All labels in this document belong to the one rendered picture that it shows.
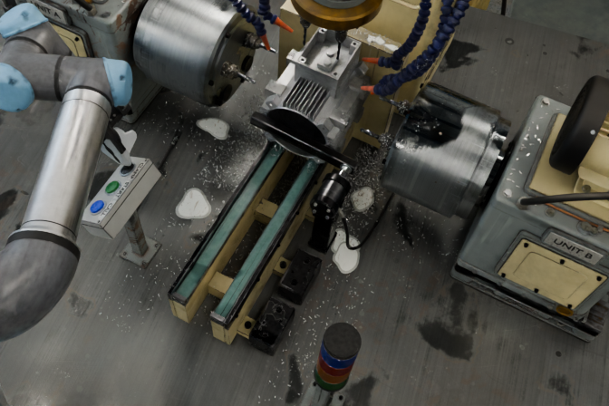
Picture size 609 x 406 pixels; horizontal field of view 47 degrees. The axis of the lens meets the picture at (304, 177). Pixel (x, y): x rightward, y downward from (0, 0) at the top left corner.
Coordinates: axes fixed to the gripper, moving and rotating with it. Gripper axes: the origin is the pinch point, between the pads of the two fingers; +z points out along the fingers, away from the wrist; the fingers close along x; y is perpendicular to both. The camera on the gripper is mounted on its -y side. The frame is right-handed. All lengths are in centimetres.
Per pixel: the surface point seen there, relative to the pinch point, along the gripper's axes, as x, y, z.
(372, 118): -23, 47, 33
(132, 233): 4.9, -6.4, 16.0
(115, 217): -3.5, -10.2, 3.9
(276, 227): -17.9, 9.8, 28.8
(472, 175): -56, 29, 27
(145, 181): -3.5, -0.5, 4.4
